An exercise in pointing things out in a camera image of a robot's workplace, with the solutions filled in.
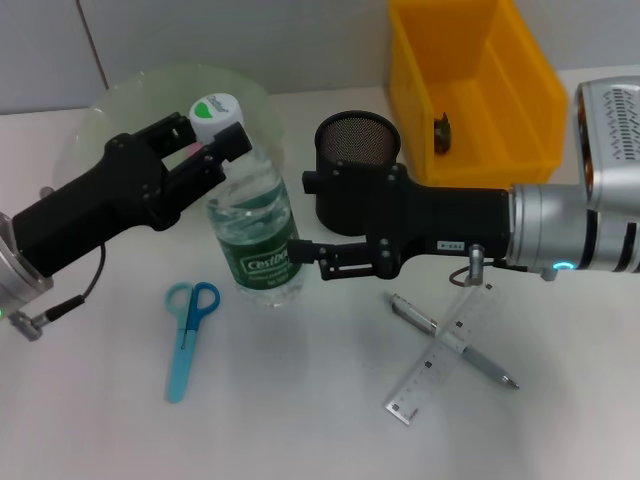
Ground blue capped scissors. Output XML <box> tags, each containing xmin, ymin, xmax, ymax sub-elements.
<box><xmin>164</xmin><ymin>281</ymin><xmax>221</xmax><ymax>404</ymax></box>

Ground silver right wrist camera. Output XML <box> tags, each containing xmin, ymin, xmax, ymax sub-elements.
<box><xmin>571</xmin><ymin>77</ymin><xmax>640</xmax><ymax>220</ymax></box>

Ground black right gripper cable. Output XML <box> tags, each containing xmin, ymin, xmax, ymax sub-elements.
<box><xmin>449</xmin><ymin>243</ymin><xmax>511</xmax><ymax>290</ymax></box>

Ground translucent green fruit plate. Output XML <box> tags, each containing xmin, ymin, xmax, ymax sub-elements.
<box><xmin>52</xmin><ymin>62</ymin><xmax>287</xmax><ymax>211</ymax></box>

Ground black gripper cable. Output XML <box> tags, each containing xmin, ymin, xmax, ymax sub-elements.
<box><xmin>449</xmin><ymin>243</ymin><xmax>511</xmax><ymax>290</ymax></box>
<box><xmin>9</xmin><ymin>243</ymin><xmax>107</xmax><ymax>344</ymax></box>

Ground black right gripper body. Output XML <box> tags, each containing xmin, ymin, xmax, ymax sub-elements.
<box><xmin>366</xmin><ymin>164</ymin><xmax>512</xmax><ymax>279</ymax></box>

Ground grey clear ballpoint pen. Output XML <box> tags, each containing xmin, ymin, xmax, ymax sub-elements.
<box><xmin>383</xmin><ymin>292</ymin><xmax>521</xmax><ymax>390</ymax></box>

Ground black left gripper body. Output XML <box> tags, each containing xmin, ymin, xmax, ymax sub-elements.
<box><xmin>11</xmin><ymin>134</ymin><xmax>182</xmax><ymax>278</ymax></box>

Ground clear plastic ruler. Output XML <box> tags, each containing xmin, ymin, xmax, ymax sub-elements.
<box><xmin>383</xmin><ymin>280</ymin><xmax>506</xmax><ymax>427</ymax></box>

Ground yellow plastic bin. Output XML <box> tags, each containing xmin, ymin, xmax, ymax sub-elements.
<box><xmin>388</xmin><ymin>0</ymin><xmax>571</xmax><ymax>189</ymax></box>

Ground clear green-label water bottle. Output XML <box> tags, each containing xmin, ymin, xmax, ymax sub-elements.
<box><xmin>188</xmin><ymin>92</ymin><xmax>306</xmax><ymax>309</ymax></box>

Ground green plastic wrapper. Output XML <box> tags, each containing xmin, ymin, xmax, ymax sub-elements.
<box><xmin>432</xmin><ymin>113</ymin><xmax>455</xmax><ymax>156</ymax></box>

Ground black mesh pen holder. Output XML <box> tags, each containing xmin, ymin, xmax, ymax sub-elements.
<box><xmin>313</xmin><ymin>110</ymin><xmax>403</xmax><ymax>237</ymax></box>

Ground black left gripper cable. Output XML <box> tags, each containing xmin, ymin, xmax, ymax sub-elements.
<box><xmin>9</xmin><ymin>243</ymin><xmax>107</xmax><ymax>344</ymax></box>

